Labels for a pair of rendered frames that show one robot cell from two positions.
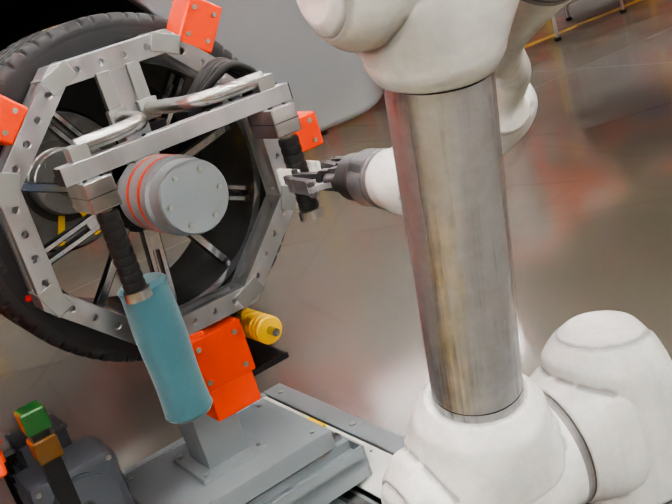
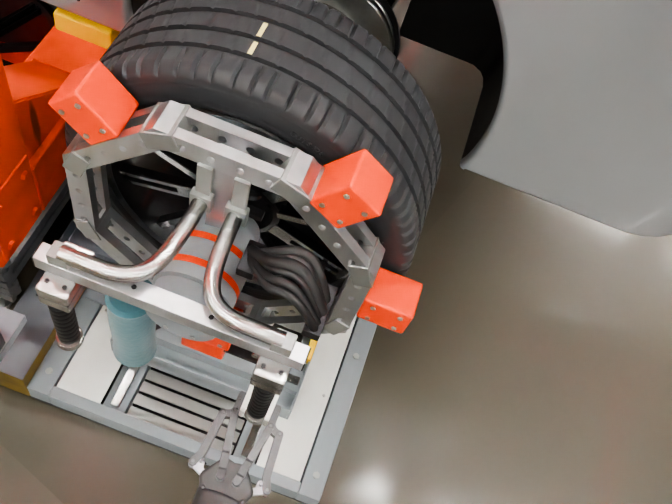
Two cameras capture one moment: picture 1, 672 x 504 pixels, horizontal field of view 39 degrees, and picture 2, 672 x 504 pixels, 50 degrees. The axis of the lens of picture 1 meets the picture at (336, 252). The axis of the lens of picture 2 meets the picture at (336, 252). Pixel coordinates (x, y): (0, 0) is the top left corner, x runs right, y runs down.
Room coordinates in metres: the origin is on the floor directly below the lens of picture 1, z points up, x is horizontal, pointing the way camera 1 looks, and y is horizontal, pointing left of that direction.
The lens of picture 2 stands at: (1.26, -0.18, 1.94)
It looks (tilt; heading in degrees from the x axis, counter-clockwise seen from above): 58 degrees down; 28
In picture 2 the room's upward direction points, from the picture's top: 23 degrees clockwise
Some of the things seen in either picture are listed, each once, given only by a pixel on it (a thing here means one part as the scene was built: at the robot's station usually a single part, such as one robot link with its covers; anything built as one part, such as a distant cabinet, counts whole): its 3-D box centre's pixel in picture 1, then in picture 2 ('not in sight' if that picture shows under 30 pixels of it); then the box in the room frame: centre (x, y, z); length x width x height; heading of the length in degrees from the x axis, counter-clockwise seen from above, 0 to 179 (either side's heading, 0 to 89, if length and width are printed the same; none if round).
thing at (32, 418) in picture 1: (32, 418); not in sight; (1.34, 0.52, 0.64); 0.04 x 0.04 x 0.04; 30
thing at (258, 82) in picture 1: (197, 76); (260, 265); (1.66, 0.14, 1.03); 0.19 x 0.18 x 0.11; 30
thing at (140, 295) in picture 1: (122, 253); (65, 320); (1.43, 0.32, 0.83); 0.04 x 0.04 x 0.16
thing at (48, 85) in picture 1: (154, 192); (221, 237); (1.71, 0.29, 0.85); 0.54 x 0.07 x 0.54; 120
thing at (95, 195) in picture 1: (92, 192); (67, 276); (1.45, 0.33, 0.93); 0.09 x 0.05 x 0.05; 30
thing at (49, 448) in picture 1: (45, 446); not in sight; (1.34, 0.52, 0.59); 0.04 x 0.04 x 0.04; 30
